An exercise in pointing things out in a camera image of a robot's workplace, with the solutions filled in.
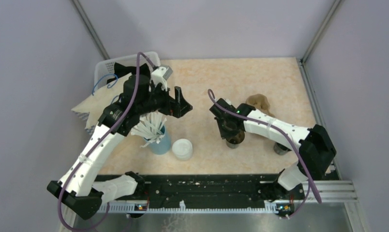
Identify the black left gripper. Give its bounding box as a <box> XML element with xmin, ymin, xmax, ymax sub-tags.
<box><xmin>137</xmin><ymin>79</ymin><xmax>193</xmax><ymax>118</ymax></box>

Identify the single dark plastic cup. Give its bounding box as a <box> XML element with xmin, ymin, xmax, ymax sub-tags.
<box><xmin>225</xmin><ymin>130</ymin><xmax>245</xmax><ymax>149</ymax></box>

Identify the stack of white lids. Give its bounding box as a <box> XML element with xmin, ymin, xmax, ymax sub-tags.
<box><xmin>172</xmin><ymin>139</ymin><xmax>194</xmax><ymax>160</ymax></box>

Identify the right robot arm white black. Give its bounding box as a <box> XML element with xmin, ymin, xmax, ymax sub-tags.
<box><xmin>209</xmin><ymin>99</ymin><xmax>336</xmax><ymax>199</ymax></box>

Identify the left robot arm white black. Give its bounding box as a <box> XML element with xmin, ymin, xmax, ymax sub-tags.
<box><xmin>47</xmin><ymin>74</ymin><xmax>193</xmax><ymax>219</ymax></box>

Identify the brown pulp cup carrier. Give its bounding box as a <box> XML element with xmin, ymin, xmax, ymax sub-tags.
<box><xmin>245</xmin><ymin>94</ymin><xmax>275</xmax><ymax>117</ymax></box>

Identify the blue straw holder cup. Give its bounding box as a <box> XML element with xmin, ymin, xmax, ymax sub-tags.
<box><xmin>144</xmin><ymin>126</ymin><xmax>172</xmax><ymax>155</ymax></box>

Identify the black cloth in basket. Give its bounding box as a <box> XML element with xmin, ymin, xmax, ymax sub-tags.
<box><xmin>114</xmin><ymin>63</ymin><xmax>152</xmax><ymax>91</ymax></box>

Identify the white plastic basket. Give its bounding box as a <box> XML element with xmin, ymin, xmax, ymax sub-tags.
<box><xmin>92</xmin><ymin>51</ymin><xmax>161</xmax><ymax>92</ymax></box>

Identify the patterned paper gift bag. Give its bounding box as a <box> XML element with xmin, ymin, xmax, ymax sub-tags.
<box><xmin>71</xmin><ymin>73</ymin><xmax>132</xmax><ymax>135</ymax></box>

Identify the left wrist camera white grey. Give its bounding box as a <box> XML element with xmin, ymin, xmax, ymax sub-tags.
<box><xmin>151</xmin><ymin>65</ymin><xmax>173</xmax><ymax>91</ymax></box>

